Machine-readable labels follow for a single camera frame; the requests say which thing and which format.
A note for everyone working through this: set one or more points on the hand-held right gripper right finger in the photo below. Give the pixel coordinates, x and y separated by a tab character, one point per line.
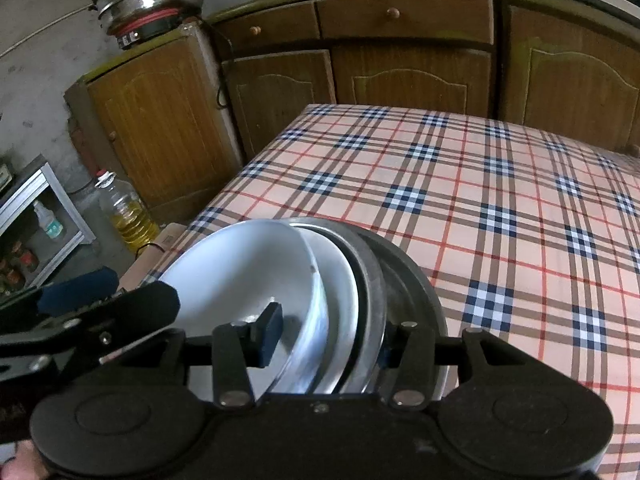
415	355

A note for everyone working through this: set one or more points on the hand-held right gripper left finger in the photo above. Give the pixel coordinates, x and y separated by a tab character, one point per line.
270	335

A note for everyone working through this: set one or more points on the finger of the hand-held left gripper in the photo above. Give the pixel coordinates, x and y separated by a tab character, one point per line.
80	290
145	307

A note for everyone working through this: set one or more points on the steel bowl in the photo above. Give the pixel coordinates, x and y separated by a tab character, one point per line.
372	310

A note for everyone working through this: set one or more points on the large steel plate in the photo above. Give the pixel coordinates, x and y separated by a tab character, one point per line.
415	290

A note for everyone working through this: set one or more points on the blue patterned white bowl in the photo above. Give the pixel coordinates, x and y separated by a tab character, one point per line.
235	270

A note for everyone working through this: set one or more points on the wide white bowl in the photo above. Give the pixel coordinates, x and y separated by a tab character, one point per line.
340	300

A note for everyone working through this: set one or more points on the person's left hand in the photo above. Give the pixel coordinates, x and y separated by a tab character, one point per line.
32	465

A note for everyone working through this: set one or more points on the flat cardboard box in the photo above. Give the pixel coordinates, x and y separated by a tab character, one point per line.
160	255

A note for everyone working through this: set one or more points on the small white bottle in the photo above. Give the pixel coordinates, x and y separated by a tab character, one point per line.
50	222

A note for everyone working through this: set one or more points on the cooking oil bottle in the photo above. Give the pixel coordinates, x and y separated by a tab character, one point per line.
130	215

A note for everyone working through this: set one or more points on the metal shelf rack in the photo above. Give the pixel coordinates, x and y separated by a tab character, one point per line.
50	200

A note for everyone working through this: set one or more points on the plaid tablecloth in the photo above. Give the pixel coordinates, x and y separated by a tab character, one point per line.
450	200

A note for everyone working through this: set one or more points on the narrow wooden cabinet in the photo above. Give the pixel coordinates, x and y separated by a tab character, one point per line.
160	120

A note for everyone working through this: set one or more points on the red black induction cooker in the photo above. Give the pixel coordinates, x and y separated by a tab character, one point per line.
145	27

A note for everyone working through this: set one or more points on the long wooden sideboard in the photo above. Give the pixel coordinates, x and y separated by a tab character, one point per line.
410	60

